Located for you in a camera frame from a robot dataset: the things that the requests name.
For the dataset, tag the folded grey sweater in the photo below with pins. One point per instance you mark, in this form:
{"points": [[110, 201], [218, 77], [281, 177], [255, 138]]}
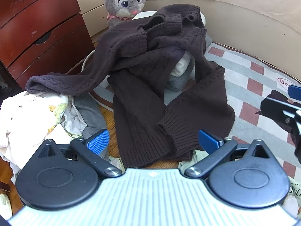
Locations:
{"points": [[177, 83]]}

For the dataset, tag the cream cabinet behind bunny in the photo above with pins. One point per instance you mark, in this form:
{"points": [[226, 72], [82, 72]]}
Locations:
{"points": [[94, 15]]}

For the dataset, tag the dark brown cable-knit sweater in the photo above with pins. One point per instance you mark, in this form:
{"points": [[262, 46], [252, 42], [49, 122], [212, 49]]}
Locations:
{"points": [[137, 57]]}

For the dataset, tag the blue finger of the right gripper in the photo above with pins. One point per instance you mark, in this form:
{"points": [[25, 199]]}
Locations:
{"points": [[294, 92]]}

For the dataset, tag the folded white sweater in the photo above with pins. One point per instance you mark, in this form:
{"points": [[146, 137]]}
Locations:
{"points": [[183, 63]]}

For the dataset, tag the pile of white clothes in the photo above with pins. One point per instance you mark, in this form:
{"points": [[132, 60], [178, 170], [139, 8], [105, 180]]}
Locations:
{"points": [[29, 119]]}

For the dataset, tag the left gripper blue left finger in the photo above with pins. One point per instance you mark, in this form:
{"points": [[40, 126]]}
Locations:
{"points": [[90, 149]]}

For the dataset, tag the grey plush bunny toy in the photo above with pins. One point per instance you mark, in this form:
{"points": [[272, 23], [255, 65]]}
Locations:
{"points": [[122, 10]]}

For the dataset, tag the red wooden drawer cabinet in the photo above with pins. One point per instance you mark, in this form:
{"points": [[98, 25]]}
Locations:
{"points": [[42, 36]]}

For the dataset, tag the checkered pink grey rug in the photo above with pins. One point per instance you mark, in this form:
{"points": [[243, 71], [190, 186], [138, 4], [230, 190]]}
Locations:
{"points": [[248, 81]]}

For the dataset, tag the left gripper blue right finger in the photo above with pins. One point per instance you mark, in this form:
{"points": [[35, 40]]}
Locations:
{"points": [[219, 150]]}

